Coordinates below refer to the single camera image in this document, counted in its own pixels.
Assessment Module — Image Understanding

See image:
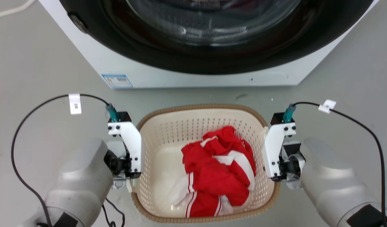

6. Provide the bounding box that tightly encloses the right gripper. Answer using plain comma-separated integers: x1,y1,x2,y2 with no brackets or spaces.
271,141,306,189

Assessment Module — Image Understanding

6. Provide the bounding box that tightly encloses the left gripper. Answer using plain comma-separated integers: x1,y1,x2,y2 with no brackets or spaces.
104,140,142,189

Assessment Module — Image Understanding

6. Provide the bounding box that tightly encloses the beige perforated laundry basket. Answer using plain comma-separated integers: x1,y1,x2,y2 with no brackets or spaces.
131,104,280,224

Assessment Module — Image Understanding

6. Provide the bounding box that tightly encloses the red and white garment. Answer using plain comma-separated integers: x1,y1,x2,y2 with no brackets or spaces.
168,125,257,218

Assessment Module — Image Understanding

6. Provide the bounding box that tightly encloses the blue energy label sticker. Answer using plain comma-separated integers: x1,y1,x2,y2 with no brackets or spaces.
101,74,133,89

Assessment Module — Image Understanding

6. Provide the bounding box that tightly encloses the white washing machine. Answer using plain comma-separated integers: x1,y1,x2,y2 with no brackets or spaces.
38,0,379,89

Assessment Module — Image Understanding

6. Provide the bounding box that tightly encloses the black round washer door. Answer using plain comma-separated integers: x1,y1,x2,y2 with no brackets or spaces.
59,0,374,75

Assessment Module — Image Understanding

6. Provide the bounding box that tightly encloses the dark oval door latch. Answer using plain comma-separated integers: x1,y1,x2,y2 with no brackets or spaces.
67,13,88,34

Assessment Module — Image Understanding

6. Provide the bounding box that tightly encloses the white right camera bracket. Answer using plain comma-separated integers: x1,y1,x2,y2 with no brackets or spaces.
262,122,297,178

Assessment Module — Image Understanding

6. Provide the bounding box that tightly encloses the white camera bracket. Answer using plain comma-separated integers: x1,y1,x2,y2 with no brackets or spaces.
107,121,142,180
262,122,297,178

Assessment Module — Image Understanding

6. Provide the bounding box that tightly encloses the white left camera bracket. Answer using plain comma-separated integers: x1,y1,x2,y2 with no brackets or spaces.
107,121,142,180

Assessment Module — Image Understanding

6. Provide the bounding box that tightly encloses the thin black looped cable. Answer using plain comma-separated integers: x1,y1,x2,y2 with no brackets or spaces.
101,197,125,227

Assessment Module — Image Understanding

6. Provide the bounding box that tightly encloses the white right cable tag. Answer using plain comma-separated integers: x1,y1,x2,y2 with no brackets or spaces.
318,99,337,114

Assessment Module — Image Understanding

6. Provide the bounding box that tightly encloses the white cable tag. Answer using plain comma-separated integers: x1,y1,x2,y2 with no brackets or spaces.
68,93,82,115
318,99,337,114

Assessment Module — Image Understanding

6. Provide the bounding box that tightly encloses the white left cable tag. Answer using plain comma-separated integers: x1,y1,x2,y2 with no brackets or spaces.
68,93,82,115

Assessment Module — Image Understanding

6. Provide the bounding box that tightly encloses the white floor cable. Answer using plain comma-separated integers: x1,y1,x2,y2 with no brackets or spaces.
0,0,36,22

